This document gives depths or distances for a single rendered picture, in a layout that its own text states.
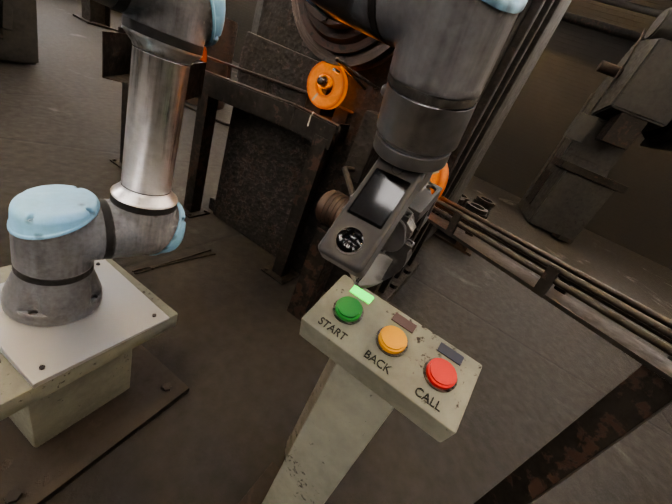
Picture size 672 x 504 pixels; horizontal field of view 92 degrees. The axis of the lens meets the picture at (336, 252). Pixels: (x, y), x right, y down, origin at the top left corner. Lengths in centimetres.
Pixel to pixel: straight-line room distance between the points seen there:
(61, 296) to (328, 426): 53
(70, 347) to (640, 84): 526
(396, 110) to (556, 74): 701
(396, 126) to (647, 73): 501
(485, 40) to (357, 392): 43
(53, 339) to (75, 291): 9
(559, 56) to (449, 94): 705
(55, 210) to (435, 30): 61
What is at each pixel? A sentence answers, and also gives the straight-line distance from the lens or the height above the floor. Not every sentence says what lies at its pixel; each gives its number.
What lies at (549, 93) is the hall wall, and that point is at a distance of 723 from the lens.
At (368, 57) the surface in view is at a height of 94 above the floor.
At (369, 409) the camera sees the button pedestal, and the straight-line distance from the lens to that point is 52.
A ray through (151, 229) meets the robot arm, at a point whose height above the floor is 50.
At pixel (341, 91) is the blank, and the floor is 82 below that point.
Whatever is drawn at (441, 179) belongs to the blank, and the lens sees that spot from 93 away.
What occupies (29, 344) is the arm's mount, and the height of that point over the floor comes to 32.
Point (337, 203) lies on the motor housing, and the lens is 109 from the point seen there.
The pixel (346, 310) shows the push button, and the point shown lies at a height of 61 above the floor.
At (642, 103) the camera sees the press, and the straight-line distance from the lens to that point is 526.
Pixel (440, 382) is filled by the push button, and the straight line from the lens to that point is 46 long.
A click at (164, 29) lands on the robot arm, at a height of 84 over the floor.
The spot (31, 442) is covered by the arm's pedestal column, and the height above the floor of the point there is 3.
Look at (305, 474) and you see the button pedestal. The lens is 71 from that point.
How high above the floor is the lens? 89
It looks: 28 degrees down
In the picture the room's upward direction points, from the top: 23 degrees clockwise
